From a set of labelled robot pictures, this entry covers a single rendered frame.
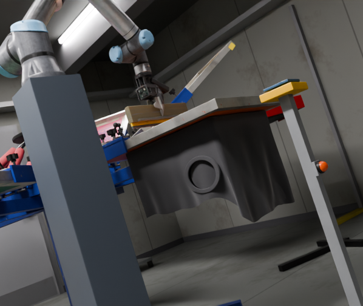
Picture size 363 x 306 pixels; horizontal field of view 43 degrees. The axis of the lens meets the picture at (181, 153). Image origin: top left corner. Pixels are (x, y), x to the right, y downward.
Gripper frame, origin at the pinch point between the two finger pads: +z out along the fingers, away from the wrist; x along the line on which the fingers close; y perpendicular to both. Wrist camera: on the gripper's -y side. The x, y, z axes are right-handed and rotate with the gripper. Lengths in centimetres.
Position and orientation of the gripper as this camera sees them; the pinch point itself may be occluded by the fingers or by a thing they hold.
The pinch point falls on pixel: (159, 114)
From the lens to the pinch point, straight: 214.6
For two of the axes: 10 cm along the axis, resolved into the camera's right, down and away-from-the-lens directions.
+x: 7.3, -2.9, -6.2
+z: 3.0, 9.5, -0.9
